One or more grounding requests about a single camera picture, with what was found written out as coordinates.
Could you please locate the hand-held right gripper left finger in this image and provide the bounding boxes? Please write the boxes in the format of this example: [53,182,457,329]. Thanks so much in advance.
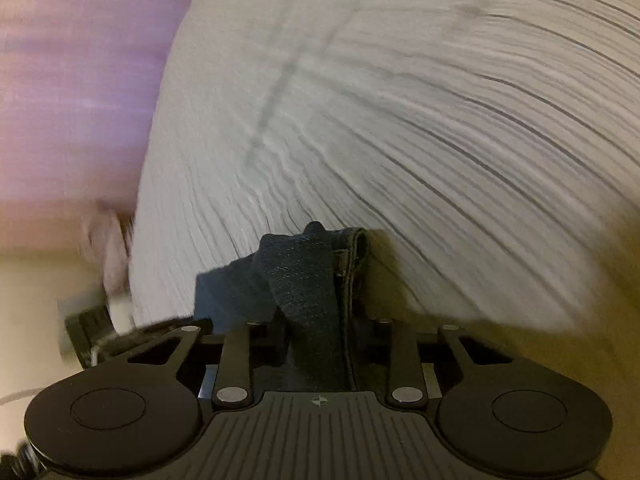
[125,320,289,409]

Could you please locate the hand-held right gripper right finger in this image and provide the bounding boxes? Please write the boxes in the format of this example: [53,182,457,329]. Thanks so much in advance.
[356,319,514,408]

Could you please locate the blue denim jeans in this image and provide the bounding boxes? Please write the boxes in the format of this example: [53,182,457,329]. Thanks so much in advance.
[194,221,373,393]

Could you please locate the grey pillow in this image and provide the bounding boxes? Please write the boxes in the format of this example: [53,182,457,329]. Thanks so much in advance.
[57,300,118,366]

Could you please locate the striped white bed cover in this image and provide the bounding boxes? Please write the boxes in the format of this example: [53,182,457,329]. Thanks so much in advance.
[127,0,640,336]

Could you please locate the pink curtain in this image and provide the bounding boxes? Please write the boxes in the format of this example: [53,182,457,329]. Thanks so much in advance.
[0,0,206,251]

